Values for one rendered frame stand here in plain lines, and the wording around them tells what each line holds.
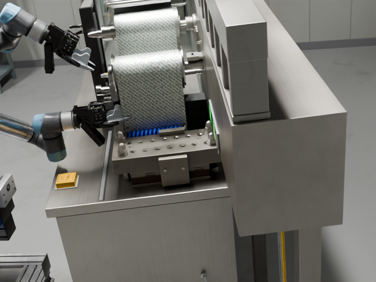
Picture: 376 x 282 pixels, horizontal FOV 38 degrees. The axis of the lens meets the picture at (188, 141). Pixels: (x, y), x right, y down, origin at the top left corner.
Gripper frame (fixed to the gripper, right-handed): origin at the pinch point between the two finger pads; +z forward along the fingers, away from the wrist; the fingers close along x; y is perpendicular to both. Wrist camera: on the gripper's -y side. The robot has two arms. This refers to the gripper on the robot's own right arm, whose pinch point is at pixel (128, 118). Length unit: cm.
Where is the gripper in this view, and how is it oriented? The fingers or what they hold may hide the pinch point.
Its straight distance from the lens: 209.0
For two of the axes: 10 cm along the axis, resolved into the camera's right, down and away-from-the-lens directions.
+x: -0.6, -4.7, 8.8
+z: 9.9, -1.2, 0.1
